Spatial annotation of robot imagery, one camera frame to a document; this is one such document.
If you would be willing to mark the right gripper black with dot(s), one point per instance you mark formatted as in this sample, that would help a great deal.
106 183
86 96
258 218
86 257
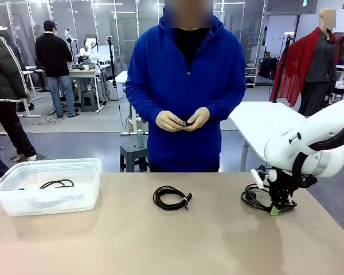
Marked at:
281 186

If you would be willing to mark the person's right forearm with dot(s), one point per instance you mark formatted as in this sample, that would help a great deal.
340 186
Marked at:
143 106

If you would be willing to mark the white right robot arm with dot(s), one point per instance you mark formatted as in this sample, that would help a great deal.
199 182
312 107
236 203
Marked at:
318 129

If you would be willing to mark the person's left forearm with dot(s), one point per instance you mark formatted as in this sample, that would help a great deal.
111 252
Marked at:
226 103

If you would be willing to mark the small white robot arm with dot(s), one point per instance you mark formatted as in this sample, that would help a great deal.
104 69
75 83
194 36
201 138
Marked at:
89 44

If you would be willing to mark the person's left hand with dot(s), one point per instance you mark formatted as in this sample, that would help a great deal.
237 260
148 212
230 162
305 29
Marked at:
199 118

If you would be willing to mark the person's right hand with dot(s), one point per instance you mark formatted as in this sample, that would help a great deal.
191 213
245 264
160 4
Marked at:
169 121

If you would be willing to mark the white table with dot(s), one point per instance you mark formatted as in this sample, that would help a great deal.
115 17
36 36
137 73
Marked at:
261 120

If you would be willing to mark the wooden shoe rack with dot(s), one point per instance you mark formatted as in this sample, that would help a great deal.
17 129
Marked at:
251 76

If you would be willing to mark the black bags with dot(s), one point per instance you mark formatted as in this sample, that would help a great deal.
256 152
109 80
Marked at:
268 68

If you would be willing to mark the red cloth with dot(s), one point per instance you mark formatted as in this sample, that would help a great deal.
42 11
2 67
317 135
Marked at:
292 66

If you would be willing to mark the mannequin in grey shirt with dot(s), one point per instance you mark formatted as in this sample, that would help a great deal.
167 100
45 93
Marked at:
321 66

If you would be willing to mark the green bottle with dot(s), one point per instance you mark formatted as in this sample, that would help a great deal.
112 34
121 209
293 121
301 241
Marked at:
140 139

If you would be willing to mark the dark grey plastic stool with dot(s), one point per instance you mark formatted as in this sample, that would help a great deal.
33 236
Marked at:
89 100
133 151

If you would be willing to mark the black tripod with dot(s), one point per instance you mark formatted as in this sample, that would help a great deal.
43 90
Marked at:
286 46

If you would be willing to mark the person in blue hoodie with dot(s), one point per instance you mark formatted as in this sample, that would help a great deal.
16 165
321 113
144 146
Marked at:
186 71

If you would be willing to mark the white desk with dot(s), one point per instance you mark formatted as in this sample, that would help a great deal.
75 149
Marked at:
28 70
121 77

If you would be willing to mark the grey metal work desk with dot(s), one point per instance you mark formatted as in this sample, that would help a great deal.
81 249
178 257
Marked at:
86 73

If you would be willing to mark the man in black sweater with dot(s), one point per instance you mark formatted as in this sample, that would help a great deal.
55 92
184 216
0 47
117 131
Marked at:
53 54

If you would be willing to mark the clear plastic storage bin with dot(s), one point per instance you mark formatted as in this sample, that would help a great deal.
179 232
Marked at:
5 200

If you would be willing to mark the person in green jacket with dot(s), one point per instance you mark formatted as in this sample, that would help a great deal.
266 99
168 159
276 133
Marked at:
5 71

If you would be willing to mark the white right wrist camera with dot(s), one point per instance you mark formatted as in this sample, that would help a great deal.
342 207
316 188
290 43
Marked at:
258 177

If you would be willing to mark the black camera stand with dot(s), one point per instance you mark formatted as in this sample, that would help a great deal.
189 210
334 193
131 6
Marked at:
111 57

